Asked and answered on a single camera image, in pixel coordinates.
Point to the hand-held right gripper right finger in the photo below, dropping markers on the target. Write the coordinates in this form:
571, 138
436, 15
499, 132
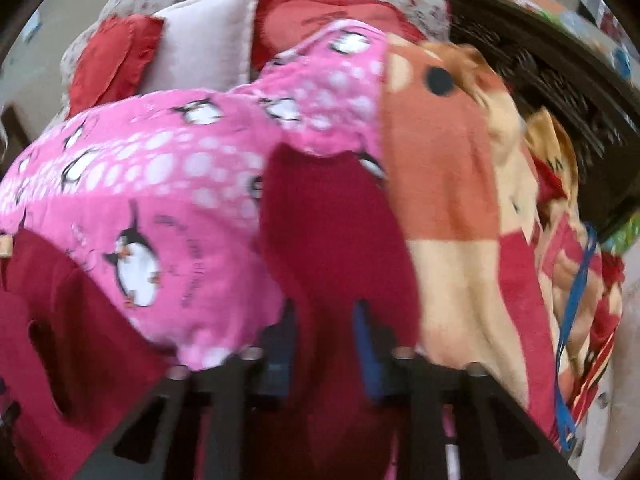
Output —
369, 360

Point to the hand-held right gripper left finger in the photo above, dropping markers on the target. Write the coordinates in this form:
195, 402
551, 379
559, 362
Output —
282, 360

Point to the dark red garment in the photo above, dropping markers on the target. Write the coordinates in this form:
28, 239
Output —
325, 240

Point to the orange cream plush blanket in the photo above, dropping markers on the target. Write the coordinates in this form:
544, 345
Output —
440, 185

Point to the pink penguin print blanket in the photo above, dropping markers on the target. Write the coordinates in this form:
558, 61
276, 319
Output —
150, 170

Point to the pale pink pillow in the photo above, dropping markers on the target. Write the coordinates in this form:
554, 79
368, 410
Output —
205, 40

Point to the red heart pillow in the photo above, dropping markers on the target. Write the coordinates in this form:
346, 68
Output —
300, 15
110, 60

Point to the dark carved wooden cabinet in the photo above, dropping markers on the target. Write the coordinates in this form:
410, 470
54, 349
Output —
550, 65

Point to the colourful printed sheet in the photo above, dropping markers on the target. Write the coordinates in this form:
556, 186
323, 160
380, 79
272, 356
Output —
575, 15

